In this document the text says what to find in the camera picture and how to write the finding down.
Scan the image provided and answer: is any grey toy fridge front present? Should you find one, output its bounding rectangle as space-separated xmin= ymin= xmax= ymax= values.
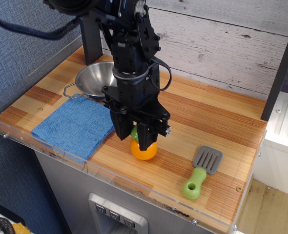
xmin=36 ymin=152 xmax=208 ymax=234

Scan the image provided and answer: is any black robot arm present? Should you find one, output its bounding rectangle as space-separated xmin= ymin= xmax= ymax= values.
xmin=46 ymin=0 xmax=170 ymax=151

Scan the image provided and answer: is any grey spatula with green handle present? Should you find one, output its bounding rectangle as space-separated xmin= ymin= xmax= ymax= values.
xmin=182 ymin=145 xmax=223 ymax=200

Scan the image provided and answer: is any black vertical post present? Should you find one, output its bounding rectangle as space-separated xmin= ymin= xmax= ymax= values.
xmin=80 ymin=16 xmax=103 ymax=65
xmin=261 ymin=42 xmax=288 ymax=121

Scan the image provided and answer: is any steel bowl with handles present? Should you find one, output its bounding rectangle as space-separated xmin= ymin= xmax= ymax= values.
xmin=63 ymin=61 xmax=117 ymax=99

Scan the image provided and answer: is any orange object at corner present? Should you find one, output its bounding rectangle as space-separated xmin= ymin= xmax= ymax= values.
xmin=12 ymin=223 xmax=32 ymax=234

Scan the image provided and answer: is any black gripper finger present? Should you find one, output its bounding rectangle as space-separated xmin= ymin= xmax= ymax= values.
xmin=137 ymin=122 xmax=158 ymax=151
xmin=110 ymin=111 xmax=133 ymax=140

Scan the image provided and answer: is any black object bottom left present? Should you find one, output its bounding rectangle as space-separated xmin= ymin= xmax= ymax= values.
xmin=0 ymin=206 xmax=26 ymax=234

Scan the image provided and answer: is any black left vertical post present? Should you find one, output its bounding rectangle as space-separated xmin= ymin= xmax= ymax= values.
xmin=80 ymin=16 xmax=103 ymax=65

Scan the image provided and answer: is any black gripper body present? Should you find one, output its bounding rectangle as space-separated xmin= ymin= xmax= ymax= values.
xmin=102 ymin=63 xmax=170 ymax=136

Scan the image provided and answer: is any blue folded cloth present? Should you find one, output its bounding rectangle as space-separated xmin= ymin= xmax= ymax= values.
xmin=31 ymin=94 xmax=114 ymax=164

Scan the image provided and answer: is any orange bottle with green top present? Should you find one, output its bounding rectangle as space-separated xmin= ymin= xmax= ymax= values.
xmin=129 ymin=125 xmax=158 ymax=161

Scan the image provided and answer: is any white toy appliance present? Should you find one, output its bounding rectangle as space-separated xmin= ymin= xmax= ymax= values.
xmin=253 ymin=92 xmax=288 ymax=194

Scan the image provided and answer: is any black right vertical post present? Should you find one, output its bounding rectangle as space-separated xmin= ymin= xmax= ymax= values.
xmin=261 ymin=42 xmax=288 ymax=121

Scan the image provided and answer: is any clear acrylic edge guard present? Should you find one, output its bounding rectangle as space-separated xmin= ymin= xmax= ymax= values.
xmin=0 ymin=31 xmax=271 ymax=233

